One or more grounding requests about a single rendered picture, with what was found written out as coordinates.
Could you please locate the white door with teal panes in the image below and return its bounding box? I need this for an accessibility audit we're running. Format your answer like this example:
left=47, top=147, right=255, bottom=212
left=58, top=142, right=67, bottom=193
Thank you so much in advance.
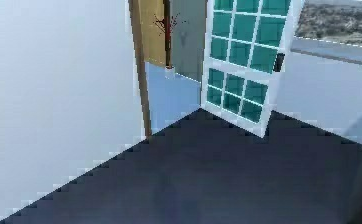
left=200, top=0, right=305, bottom=139

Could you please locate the bare red twig plant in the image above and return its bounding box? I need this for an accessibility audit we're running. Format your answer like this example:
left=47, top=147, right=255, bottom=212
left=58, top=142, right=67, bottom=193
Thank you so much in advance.
left=152, top=0, right=187, bottom=70

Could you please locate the window with grey sill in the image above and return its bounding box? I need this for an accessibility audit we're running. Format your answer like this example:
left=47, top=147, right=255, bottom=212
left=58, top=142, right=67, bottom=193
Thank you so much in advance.
left=290, top=0, right=362, bottom=68

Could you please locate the black door handle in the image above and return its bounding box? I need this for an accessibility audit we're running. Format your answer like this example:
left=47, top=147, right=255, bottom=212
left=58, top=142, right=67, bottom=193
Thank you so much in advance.
left=273, top=52, right=286, bottom=73

